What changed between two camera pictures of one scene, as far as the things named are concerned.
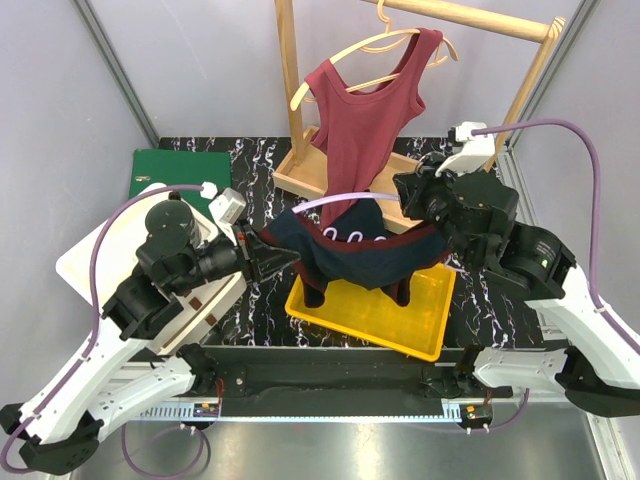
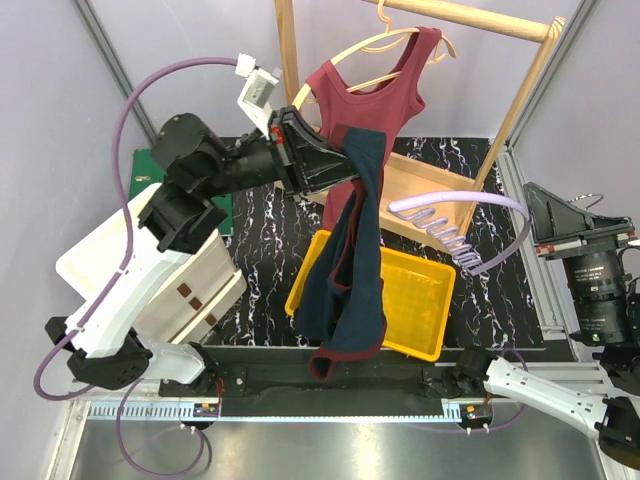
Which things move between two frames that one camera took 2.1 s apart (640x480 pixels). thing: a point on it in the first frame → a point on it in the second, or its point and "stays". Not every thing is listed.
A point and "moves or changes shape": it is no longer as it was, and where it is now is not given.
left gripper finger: (267, 260) → (313, 151)
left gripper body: (228, 255) → (287, 153)
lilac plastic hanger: (356, 195) moves or changes shape
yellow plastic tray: (415, 328) stays
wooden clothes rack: (308, 167) stays
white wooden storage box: (95, 265) stays
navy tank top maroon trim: (363, 252) → (342, 312)
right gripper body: (431, 196) → (588, 245)
